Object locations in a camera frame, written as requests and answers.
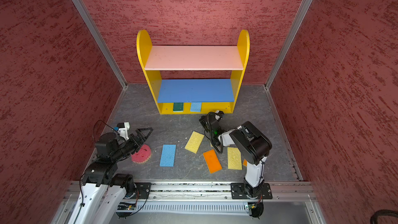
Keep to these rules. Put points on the right electronics board with wires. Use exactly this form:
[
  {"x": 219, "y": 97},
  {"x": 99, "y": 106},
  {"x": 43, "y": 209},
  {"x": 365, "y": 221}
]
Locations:
[{"x": 255, "y": 210}]

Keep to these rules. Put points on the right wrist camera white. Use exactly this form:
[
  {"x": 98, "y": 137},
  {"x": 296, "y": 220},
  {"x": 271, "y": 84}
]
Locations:
[{"x": 218, "y": 114}]

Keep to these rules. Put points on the white slotted cable duct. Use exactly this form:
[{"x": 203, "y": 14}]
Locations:
[{"x": 189, "y": 207}]

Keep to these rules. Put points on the yellow shelf pink blue boards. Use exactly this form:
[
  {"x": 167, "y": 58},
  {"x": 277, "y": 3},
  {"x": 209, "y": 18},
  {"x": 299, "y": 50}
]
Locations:
[{"x": 215, "y": 94}]

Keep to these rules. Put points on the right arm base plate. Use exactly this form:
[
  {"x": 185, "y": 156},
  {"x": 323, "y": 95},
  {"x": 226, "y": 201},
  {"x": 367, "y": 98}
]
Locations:
[{"x": 245, "y": 191}]

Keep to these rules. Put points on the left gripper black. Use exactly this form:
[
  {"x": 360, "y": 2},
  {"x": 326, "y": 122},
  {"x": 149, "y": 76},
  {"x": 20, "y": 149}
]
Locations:
[{"x": 138, "y": 143}]

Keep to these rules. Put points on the orange sponge centre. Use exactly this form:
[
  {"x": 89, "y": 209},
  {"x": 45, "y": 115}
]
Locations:
[{"x": 212, "y": 161}]

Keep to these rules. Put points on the electronics board with wires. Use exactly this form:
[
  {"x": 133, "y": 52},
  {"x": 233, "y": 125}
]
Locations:
[
  {"x": 125, "y": 210},
  {"x": 255, "y": 210}
]

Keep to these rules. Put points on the aluminium mounting rail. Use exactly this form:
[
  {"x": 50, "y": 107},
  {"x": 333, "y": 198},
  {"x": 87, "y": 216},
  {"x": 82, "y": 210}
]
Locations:
[{"x": 278, "y": 191}]

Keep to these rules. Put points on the left aluminium corner post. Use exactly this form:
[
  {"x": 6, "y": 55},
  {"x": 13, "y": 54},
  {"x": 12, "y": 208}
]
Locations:
[{"x": 85, "y": 15}]

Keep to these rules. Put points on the right aluminium corner post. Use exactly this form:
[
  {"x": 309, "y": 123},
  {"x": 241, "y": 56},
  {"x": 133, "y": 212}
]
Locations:
[{"x": 298, "y": 19}]

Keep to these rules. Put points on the left electronics board with wires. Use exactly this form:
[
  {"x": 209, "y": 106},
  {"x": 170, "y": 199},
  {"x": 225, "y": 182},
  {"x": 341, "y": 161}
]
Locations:
[{"x": 125, "y": 210}]

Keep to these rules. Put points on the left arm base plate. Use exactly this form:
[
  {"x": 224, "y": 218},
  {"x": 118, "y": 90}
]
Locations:
[{"x": 138, "y": 191}]

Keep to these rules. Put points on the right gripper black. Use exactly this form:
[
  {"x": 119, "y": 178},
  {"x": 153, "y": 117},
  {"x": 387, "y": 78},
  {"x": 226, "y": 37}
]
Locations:
[{"x": 203, "y": 121}]

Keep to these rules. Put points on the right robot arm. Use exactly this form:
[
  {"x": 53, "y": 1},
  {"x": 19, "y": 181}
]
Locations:
[{"x": 253, "y": 145}]

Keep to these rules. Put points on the aluminium corner post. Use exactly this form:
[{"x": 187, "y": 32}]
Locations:
[
  {"x": 298, "y": 19},
  {"x": 85, "y": 15}
]

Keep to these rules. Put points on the pink round smiley sponge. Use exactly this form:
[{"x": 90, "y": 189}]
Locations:
[{"x": 142, "y": 156}]

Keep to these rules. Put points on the yellow sponge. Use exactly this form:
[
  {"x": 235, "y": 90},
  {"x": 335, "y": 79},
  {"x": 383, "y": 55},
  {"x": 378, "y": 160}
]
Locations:
[
  {"x": 234, "y": 159},
  {"x": 194, "y": 142}
]

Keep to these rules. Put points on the yellow sponge lower right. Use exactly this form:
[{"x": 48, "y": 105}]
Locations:
[{"x": 234, "y": 159}]

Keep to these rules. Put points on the green scouring sponge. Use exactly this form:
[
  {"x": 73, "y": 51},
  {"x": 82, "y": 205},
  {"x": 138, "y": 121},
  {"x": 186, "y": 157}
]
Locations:
[{"x": 178, "y": 107}]

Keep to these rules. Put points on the yellow sponge upper left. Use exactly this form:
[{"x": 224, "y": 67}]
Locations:
[{"x": 194, "y": 142}]

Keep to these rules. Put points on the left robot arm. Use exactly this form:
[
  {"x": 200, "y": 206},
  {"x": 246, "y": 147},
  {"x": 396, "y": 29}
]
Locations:
[{"x": 103, "y": 191}]

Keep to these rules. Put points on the blue sponge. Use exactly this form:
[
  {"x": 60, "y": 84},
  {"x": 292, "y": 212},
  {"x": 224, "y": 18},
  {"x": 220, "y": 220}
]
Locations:
[
  {"x": 196, "y": 107},
  {"x": 168, "y": 155}
]

